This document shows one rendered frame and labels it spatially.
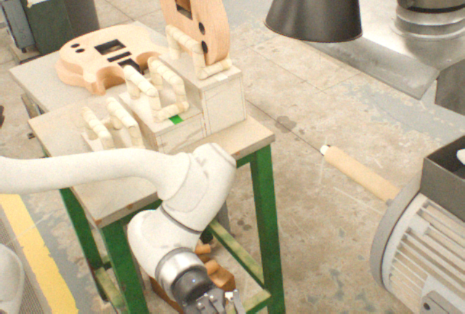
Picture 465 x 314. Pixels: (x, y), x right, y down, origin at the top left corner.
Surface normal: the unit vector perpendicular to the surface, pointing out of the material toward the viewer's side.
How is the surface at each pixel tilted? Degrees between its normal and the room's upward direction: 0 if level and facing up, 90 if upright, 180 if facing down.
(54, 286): 0
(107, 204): 0
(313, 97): 0
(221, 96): 90
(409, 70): 38
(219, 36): 92
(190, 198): 74
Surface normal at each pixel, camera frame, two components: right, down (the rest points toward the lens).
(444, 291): -0.82, 0.11
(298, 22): -0.44, 0.14
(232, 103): 0.53, 0.45
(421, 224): -0.65, -0.31
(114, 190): -0.11, -0.80
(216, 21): 0.48, 0.24
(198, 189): 0.25, 0.22
